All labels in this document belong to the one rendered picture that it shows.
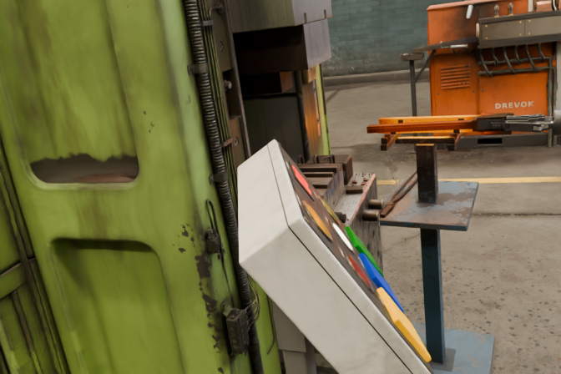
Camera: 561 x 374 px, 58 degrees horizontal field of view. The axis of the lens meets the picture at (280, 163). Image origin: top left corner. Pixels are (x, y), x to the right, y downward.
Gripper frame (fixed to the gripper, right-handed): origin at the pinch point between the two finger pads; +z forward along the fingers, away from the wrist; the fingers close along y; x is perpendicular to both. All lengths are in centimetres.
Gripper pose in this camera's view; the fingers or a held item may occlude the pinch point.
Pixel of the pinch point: (490, 123)
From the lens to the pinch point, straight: 164.1
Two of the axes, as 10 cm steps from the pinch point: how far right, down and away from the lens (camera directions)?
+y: 4.3, -3.1, 8.5
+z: -9.0, -0.3, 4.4
